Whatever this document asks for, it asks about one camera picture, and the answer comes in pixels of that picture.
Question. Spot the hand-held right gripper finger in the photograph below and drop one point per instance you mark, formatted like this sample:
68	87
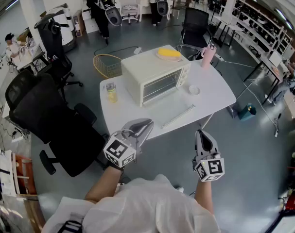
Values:
198	143
214	144

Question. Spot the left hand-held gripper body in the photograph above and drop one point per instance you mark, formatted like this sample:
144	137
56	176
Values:
118	150

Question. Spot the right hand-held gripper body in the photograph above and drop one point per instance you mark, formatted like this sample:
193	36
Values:
210	167

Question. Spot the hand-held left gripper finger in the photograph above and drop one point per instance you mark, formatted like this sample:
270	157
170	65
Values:
135	122
146	136

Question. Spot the glass toaster oven door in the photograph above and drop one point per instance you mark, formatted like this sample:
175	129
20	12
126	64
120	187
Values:
172	110

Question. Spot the cream toaster oven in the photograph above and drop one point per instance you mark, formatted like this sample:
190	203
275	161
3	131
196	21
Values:
133	68

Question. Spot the person's left forearm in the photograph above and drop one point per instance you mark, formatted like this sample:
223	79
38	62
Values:
102	184

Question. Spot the person's right forearm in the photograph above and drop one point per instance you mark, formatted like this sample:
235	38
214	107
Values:
204	195

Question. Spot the clear bottle with yellow contents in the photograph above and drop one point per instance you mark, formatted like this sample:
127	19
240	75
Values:
112	94

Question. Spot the teal box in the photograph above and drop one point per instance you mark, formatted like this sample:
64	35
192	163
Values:
245	113

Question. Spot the white table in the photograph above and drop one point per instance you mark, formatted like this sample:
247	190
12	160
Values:
210	91

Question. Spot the small white dish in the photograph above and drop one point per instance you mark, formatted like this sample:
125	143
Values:
194	89

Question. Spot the person's white shirt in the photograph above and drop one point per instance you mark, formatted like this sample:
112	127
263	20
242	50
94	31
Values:
147	203

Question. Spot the pink plate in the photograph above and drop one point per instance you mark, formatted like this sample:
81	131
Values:
161	57

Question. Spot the large black office chair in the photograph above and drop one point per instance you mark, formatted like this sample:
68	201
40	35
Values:
55	120

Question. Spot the white power strip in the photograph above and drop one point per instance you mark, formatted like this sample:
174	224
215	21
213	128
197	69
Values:
137	50
219	56

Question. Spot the yellow corn cob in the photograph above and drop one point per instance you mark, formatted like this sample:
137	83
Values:
169	53

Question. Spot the orange wooden cabinet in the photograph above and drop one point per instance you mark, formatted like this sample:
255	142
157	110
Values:
24	176

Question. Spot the white swivel chair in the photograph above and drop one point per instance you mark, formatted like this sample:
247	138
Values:
129	8

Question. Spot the black mesh chair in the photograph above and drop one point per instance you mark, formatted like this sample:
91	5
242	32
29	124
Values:
196	25

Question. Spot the black office chair with headrest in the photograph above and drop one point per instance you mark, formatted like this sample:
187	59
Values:
52	42

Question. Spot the white cylindrical machine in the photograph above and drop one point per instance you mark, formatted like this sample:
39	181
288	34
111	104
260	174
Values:
64	21

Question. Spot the white storage shelving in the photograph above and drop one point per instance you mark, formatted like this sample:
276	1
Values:
261	21

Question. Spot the black frame desk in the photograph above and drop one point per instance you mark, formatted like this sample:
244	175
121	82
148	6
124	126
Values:
271	64

